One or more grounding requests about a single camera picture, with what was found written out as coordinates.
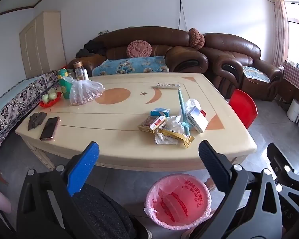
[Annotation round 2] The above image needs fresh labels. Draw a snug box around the black wall cable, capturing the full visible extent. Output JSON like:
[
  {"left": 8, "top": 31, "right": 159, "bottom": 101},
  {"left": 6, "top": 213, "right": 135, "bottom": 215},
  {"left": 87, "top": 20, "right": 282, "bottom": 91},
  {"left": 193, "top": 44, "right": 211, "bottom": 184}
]
[{"left": 177, "top": 0, "right": 188, "bottom": 29}]

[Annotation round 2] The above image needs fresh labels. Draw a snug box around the pink trash bin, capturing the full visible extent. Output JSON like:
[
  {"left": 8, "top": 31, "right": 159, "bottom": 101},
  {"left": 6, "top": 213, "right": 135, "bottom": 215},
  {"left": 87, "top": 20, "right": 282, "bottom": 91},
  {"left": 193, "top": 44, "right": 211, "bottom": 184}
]
[{"left": 143, "top": 174, "right": 212, "bottom": 230}]

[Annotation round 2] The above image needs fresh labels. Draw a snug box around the pink curtain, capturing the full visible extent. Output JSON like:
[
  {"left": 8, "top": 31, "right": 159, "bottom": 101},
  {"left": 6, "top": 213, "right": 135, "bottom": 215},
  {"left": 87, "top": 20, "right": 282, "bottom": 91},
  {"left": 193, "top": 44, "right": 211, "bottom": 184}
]
[{"left": 271, "top": 0, "right": 289, "bottom": 68}]

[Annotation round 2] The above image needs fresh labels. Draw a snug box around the glass jar with gold lid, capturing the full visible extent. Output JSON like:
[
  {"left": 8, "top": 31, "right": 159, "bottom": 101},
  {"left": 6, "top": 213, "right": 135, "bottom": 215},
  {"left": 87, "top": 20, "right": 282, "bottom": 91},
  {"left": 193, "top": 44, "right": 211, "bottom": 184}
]
[{"left": 73, "top": 61, "right": 89, "bottom": 80}]

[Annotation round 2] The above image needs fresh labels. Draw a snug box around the teal stick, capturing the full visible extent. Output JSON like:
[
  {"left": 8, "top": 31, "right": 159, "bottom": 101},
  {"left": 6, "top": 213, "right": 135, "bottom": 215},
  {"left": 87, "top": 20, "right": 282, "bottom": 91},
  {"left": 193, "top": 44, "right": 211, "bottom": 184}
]
[{"left": 177, "top": 88, "right": 192, "bottom": 135}]

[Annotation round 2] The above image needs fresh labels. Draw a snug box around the white plastic bag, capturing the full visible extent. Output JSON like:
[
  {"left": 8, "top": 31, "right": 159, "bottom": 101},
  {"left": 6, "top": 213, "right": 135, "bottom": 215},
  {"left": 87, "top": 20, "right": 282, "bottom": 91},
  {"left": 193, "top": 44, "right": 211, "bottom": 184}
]
[{"left": 184, "top": 99, "right": 202, "bottom": 115}]

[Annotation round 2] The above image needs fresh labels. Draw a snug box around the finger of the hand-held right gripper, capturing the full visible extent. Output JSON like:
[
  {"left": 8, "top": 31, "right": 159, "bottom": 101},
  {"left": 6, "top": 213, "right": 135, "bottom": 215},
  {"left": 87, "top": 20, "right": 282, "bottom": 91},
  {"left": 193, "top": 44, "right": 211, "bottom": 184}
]
[{"left": 267, "top": 143, "right": 299, "bottom": 219}]

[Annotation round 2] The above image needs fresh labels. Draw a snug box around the dark clothes pile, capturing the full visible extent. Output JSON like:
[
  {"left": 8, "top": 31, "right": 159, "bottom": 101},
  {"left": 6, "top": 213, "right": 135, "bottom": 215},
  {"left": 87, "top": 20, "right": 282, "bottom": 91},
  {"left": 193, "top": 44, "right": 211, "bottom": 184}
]
[{"left": 76, "top": 40, "right": 107, "bottom": 58}]

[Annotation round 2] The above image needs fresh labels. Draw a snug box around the pink cloth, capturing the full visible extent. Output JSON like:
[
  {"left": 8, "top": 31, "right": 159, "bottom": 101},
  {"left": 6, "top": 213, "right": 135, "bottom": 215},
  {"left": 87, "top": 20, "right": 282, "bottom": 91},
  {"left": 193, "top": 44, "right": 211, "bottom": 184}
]
[{"left": 0, "top": 179, "right": 12, "bottom": 215}]

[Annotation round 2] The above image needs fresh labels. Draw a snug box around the cream wardrobe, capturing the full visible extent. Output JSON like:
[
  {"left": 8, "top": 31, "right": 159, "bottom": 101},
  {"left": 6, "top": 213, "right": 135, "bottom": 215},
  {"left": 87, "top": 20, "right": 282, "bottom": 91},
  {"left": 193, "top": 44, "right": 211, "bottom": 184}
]
[{"left": 19, "top": 11, "right": 66, "bottom": 79}]

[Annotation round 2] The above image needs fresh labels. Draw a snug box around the window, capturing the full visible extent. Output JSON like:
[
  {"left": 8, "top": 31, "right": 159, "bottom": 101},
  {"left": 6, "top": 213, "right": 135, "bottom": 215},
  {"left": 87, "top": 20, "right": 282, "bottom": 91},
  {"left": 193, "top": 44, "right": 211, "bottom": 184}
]
[{"left": 284, "top": 0, "right": 299, "bottom": 65}]

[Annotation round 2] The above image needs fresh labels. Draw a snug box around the brown snack wrapper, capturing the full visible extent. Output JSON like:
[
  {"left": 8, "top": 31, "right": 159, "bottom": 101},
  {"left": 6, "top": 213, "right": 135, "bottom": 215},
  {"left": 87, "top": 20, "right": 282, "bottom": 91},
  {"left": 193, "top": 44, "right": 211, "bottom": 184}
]
[{"left": 138, "top": 116, "right": 160, "bottom": 133}]

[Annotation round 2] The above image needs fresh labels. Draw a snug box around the round pink cushion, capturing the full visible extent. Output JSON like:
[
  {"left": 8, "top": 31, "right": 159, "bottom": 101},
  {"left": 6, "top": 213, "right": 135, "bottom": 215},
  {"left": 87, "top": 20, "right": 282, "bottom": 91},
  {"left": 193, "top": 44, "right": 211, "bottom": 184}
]
[
  {"left": 188, "top": 28, "right": 205, "bottom": 50},
  {"left": 127, "top": 40, "right": 152, "bottom": 58}
]

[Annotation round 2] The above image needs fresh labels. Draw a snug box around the small white tissue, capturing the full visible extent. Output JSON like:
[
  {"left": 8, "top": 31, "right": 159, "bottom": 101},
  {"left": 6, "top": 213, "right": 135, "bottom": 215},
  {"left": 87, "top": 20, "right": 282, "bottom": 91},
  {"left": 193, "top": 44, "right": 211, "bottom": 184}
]
[{"left": 154, "top": 131, "right": 179, "bottom": 145}]

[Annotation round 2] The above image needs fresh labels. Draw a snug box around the large white tissue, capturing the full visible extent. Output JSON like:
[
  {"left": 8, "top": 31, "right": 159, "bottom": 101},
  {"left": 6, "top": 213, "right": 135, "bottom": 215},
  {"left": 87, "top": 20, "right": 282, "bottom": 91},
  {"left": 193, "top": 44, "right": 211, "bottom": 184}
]
[{"left": 165, "top": 116, "right": 187, "bottom": 134}]

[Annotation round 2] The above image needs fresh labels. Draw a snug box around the brown leather sofa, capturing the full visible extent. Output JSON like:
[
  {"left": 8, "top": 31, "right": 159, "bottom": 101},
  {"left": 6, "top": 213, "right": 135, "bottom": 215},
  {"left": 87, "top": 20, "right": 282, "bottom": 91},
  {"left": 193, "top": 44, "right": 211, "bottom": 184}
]
[{"left": 67, "top": 26, "right": 209, "bottom": 77}]

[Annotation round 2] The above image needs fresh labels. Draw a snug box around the clear bag of peanuts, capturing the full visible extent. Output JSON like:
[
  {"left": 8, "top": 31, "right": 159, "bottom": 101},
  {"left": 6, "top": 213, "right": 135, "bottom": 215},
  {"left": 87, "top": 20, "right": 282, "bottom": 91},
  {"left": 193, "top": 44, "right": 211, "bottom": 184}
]
[{"left": 62, "top": 77, "right": 105, "bottom": 106}]

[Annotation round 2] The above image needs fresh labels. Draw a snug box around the purple patterned bed sheet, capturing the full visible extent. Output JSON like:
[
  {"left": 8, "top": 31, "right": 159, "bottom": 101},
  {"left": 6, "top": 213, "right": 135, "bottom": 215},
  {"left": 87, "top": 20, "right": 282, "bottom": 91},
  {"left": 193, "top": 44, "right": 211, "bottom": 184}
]
[{"left": 0, "top": 70, "right": 63, "bottom": 160}]

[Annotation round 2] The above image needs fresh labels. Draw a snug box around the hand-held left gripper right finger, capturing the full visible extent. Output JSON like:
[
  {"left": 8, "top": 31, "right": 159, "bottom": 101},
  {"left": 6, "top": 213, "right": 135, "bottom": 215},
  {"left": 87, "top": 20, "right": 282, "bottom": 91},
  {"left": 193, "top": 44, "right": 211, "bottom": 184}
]
[{"left": 189, "top": 141, "right": 284, "bottom": 239}]

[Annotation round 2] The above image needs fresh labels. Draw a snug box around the red and white cigarette box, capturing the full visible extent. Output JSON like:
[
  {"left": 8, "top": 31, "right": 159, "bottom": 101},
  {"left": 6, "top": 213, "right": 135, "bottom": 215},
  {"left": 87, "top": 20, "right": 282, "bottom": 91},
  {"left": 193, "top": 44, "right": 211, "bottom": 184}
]
[{"left": 149, "top": 116, "right": 167, "bottom": 131}]

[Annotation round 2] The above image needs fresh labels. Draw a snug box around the blue cigarette box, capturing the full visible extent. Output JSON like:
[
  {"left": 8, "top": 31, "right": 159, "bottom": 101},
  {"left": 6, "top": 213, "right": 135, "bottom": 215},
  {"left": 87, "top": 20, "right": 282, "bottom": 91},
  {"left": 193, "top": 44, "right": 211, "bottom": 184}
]
[{"left": 150, "top": 108, "right": 170, "bottom": 117}]

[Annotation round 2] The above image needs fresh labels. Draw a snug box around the red plastic stool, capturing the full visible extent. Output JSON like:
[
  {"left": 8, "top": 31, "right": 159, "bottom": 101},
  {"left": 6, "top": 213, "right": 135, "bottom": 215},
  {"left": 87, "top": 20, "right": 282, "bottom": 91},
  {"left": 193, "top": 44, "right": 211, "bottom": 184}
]
[{"left": 229, "top": 89, "right": 258, "bottom": 130}]

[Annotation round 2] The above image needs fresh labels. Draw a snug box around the teal armchair seat cover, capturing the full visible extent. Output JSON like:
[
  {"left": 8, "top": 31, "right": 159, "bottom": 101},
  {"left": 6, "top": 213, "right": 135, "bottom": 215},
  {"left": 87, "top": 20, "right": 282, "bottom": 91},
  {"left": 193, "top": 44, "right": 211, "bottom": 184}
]
[{"left": 242, "top": 65, "right": 271, "bottom": 83}]

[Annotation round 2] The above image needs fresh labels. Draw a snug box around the dark grey cloth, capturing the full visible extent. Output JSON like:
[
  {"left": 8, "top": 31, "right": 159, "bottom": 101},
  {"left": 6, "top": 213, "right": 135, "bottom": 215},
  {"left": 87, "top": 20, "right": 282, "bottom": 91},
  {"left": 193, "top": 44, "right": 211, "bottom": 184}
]
[{"left": 72, "top": 184, "right": 150, "bottom": 239}]

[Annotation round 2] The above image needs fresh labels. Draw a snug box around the green plastic bottle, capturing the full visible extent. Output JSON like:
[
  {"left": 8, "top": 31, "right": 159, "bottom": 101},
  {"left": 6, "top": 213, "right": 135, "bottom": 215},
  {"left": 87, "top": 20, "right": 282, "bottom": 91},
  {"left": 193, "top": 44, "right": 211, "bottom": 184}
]
[{"left": 58, "top": 69, "right": 73, "bottom": 100}]

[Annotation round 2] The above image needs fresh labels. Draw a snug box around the red checked tablecloth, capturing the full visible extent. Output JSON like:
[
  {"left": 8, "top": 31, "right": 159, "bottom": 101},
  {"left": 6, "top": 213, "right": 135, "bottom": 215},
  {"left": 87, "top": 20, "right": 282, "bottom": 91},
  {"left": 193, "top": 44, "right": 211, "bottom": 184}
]
[{"left": 283, "top": 61, "right": 299, "bottom": 98}]

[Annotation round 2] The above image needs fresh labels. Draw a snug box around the yellow snack wrapper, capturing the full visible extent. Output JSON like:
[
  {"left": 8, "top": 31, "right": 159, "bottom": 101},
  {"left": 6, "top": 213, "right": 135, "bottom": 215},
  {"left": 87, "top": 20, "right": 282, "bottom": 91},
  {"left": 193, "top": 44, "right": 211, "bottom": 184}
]
[{"left": 159, "top": 128, "right": 195, "bottom": 149}]

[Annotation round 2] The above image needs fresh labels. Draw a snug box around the brown leather armchair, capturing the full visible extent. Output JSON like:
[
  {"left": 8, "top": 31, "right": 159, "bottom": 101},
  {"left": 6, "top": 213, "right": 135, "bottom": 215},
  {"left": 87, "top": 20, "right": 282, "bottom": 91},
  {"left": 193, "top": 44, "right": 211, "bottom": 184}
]
[{"left": 199, "top": 32, "right": 283, "bottom": 102}]

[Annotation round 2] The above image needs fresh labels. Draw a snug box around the white remote control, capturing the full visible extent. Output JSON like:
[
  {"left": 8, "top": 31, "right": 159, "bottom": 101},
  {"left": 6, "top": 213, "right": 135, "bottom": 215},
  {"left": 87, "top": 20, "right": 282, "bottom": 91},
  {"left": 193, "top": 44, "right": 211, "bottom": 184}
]
[{"left": 151, "top": 82, "right": 180, "bottom": 89}]

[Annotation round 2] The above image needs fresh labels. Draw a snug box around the dark grey rag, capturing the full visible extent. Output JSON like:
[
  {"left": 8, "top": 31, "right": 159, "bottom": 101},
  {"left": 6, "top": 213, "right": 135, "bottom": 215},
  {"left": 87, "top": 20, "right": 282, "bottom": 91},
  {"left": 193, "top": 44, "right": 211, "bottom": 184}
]
[{"left": 27, "top": 112, "right": 48, "bottom": 130}]

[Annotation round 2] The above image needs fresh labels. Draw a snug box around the smartphone with pink case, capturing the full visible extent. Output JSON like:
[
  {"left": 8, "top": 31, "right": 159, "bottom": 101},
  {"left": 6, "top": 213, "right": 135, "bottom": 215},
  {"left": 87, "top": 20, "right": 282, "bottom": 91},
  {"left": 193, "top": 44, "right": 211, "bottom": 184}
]
[{"left": 39, "top": 117, "right": 60, "bottom": 141}]

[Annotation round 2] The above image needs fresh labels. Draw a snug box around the white appliance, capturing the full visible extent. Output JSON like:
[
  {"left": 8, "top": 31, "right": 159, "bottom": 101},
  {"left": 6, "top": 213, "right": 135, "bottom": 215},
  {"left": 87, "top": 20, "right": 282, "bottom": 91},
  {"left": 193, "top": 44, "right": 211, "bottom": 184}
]
[{"left": 286, "top": 98, "right": 299, "bottom": 122}]

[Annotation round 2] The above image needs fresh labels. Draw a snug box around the white and blue medicine box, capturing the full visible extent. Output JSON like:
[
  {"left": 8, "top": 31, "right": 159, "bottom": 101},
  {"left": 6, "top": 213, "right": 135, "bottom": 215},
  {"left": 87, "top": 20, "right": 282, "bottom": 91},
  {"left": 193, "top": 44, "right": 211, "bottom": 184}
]
[{"left": 186, "top": 106, "right": 209, "bottom": 133}]

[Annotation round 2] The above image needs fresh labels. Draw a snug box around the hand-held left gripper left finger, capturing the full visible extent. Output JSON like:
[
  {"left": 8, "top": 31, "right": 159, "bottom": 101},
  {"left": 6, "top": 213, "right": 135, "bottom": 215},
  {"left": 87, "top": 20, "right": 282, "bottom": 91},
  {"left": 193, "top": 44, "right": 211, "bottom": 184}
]
[{"left": 16, "top": 141, "right": 100, "bottom": 239}]

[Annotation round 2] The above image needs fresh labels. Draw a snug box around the red fruit tray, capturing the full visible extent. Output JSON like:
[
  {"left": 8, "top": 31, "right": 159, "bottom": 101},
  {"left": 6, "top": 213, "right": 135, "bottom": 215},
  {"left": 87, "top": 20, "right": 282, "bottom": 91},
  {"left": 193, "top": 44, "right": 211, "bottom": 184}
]
[{"left": 38, "top": 91, "right": 63, "bottom": 108}]

